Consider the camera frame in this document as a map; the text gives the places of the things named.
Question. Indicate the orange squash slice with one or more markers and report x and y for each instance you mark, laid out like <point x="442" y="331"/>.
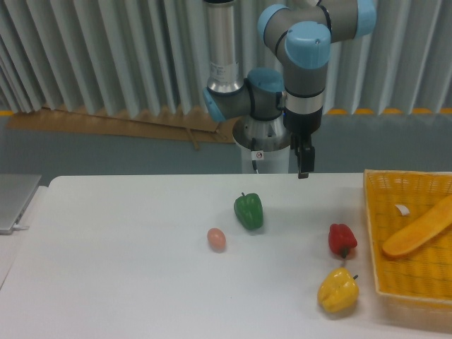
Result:
<point x="420" y="231"/>

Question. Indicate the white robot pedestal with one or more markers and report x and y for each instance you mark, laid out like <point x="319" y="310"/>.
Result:
<point x="264" y="162"/>

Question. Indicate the green bell pepper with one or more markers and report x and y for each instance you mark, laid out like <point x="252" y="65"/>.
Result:
<point x="249" y="211"/>

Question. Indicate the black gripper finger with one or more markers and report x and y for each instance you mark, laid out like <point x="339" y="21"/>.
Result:
<point x="305" y="153"/>

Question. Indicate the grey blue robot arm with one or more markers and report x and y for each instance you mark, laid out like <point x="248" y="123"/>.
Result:
<point x="275" y="113"/>

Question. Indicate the white paper label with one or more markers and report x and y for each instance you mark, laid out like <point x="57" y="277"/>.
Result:
<point x="404" y="210"/>

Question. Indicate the yellow bell pepper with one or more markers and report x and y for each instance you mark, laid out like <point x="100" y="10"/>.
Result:
<point x="338" y="291"/>

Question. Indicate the red bell pepper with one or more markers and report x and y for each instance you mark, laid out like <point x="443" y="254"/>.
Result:
<point x="341" y="240"/>

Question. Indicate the grey laptop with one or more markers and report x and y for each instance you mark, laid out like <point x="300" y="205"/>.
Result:
<point x="17" y="191"/>

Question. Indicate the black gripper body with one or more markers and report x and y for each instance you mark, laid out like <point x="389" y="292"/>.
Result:
<point x="302" y="125"/>

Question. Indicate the brown egg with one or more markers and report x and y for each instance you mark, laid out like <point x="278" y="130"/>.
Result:
<point x="216" y="240"/>

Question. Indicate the brown cardboard sheet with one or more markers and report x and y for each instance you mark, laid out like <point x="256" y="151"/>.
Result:
<point x="195" y="127"/>

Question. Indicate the yellow woven basket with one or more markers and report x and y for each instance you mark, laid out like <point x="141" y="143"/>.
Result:
<point x="424" y="275"/>

